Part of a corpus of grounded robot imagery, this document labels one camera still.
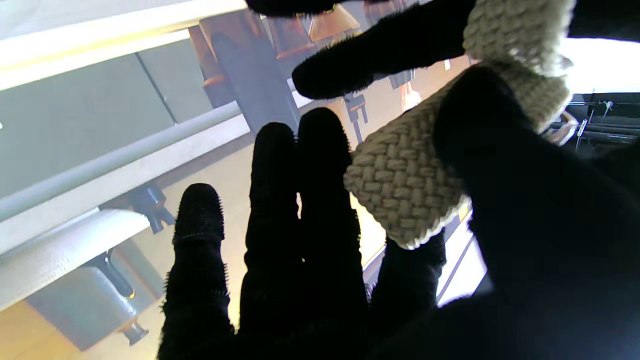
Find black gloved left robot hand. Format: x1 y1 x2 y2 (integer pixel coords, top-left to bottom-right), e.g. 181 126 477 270
245 0 476 100

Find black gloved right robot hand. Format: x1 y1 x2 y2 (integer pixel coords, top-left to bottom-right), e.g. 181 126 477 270
157 65 640 360

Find beige woven belt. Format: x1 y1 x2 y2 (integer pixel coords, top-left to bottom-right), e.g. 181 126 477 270
344 0 576 251

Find black kitchen faucet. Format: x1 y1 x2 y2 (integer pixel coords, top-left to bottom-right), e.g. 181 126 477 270
344 92 368 146

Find small black bottles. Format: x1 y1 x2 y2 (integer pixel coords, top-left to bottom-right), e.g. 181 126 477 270
125 185 176 233

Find white shallow bowl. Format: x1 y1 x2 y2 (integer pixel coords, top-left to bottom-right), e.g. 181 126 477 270
0 209 151 311

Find grey jug with lid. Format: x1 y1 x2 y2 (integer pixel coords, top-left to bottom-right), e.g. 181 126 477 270
25 240 166 351

